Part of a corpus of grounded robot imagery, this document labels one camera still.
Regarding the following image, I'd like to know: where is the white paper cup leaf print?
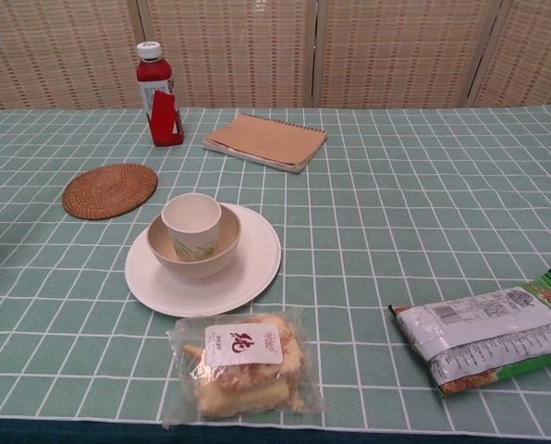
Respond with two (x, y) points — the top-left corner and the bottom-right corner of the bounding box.
(160, 193), (223, 263)

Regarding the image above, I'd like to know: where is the beige bowl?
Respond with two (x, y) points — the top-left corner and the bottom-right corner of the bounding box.
(146, 202), (243, 281)

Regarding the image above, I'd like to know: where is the white round plate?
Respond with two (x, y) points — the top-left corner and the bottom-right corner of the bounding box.
(124, 202), (283, 318)

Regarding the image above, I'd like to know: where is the brown spiral notebook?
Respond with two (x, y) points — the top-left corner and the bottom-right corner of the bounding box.
(202, 112), (328, 175)

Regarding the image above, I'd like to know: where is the green checked tablecloth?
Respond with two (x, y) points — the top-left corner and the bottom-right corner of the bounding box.
(0, 105), (551, 444)

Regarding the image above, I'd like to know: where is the clear bag of bread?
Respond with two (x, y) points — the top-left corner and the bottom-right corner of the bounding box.
(162, 308), (327, 429)

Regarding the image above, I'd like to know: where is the red juice bottle white cap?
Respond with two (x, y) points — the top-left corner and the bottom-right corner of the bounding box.
(135, 41), (184, 148)

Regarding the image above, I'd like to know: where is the round woven rattan coaster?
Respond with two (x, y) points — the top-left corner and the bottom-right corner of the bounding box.
(61, 162), (159, 220)

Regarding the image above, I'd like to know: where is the bamboo folding screen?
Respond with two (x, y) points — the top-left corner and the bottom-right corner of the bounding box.
(0, 0), (551, 122)

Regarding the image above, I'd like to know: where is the green and white snack packet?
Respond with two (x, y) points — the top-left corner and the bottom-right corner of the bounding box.
(388, 269), (551, 399)

